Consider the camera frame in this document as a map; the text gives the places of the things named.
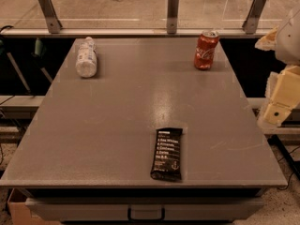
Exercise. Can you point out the clear plastic water bottle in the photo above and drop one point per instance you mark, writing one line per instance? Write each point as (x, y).
(87, 64)

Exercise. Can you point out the metal bracket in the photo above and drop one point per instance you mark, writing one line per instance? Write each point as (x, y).
(250, 25)
(172, 16)
(53, 24)

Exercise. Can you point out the cardboard box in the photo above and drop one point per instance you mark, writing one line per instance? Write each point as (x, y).
(20, 213)

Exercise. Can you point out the red coke can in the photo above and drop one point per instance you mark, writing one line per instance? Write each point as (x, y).
(205, 49)

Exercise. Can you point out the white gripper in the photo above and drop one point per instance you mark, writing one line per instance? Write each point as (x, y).
(289, 41)

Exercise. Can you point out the left metal bracket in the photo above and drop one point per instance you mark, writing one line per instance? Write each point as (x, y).
(53, 24)

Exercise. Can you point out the right metal bracket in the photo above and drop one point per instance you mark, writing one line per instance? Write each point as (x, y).
(250, 25)

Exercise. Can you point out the black snack bar wrapper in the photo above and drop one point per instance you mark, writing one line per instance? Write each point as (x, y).
(166, 164)

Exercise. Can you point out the grey drawer with black handle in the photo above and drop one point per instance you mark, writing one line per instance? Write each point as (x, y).
(144, 209)

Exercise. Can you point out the middle metal bracket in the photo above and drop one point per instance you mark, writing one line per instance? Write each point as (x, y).
(172, 16)

